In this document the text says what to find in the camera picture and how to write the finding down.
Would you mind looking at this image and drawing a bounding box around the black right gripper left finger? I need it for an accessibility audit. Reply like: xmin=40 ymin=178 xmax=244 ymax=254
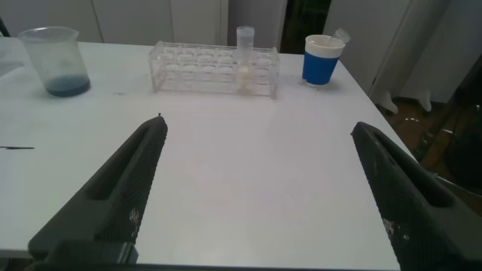
xmin=26 ymin=114 xmax=169 ymax=266

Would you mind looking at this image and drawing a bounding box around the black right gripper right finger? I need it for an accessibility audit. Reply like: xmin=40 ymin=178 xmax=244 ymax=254
xmin=350 ymin=120 xmax=482 ymax=270

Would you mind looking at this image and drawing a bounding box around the clear plastic beaker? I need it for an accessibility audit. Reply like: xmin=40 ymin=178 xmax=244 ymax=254
xmin=17 ymin=26 xmax=92 ymax=99

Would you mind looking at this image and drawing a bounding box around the clear acrylic test tube rack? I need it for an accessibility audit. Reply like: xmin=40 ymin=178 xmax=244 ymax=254
xmin=148 ymin=40 xmax=282 ymax=101

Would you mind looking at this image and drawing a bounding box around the pale yellow pigment test tube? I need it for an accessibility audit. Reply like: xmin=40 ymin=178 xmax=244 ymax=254
xmin=236 ymin=25 xmax=256 ymax=96

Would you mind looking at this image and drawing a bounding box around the blue sleeved white paper cup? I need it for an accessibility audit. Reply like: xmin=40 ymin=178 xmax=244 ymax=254
xmin=301 ymin=34 xmax=346 ymax=88

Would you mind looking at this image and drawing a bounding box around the white folding partition screen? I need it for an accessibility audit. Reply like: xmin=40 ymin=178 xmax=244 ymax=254
xmin=0 ymin=0 xmax=288 ymax=52
xmin=322 ymin=0 xmax=482 ymax=114

